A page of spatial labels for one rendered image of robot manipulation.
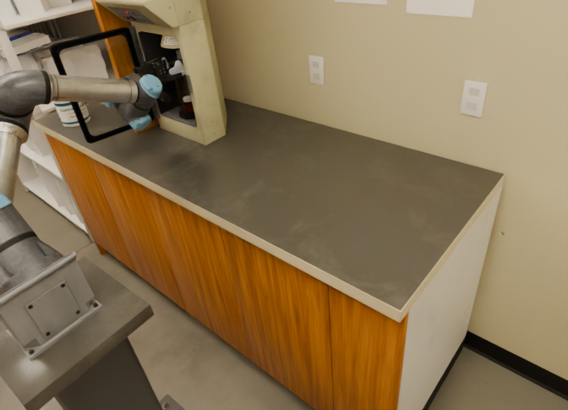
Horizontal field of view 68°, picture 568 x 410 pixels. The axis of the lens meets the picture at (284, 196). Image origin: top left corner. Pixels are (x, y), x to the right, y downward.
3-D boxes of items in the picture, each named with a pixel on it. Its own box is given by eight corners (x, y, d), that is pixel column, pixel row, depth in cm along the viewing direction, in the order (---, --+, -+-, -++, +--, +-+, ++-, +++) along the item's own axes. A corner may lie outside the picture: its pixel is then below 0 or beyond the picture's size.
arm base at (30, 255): (1, 295, 87) (-30, 258, 87) (4, 307, 99) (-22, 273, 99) (69, 253, 96) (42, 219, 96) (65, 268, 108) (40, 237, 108)
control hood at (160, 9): (128, 19, 166) (121, -9, 160) (179, 26, 147) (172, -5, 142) (102, 26, 159) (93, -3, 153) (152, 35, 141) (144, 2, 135)
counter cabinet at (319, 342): (182, 202, 309) (149, 83, 258) (462, 349, 192) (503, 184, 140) (100, 254, 270) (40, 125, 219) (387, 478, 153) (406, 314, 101)
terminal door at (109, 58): (155, 120, 188) (128, 25, 165) (87, 144, 174) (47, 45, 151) (155, 119, 189) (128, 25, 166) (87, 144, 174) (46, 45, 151)
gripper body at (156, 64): (166, 58, 159) (140, 70, 153) (173, 80, 164) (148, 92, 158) (155, 56, 164) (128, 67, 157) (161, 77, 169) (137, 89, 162)
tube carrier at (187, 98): (193, 106, 187) (184, 57, 175) (209, 111, 181) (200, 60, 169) (173, 113, 180) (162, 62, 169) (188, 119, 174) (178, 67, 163)
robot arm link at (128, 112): (143, 117, 145) (122, 92, 145) (132, 135, 153) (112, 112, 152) (160, 111, 151) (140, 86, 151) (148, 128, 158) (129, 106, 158)
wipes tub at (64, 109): (83, 113, 216) (71, 85, 207) (95, 119, 208) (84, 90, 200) (57, 123, 208) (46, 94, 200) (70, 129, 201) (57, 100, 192)
